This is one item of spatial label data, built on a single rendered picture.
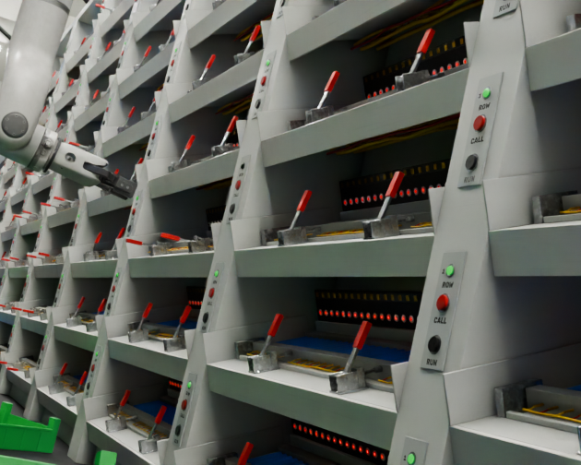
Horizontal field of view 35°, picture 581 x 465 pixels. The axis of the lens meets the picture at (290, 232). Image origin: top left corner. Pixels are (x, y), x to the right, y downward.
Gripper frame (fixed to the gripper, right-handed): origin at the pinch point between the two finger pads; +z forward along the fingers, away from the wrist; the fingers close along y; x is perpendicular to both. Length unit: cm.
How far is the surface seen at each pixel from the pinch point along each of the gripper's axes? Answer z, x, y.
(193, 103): 9.8, -27.2, 15.0
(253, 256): 14.5, 9.7, -44.9
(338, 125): 12, -9, -65
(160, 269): 15.6, 10.9, 8.0
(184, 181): 12.6, -8.2, 6.0
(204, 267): 15.3, 10.8, -20.6
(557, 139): 18, -3, -107
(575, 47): 12, -8, -114
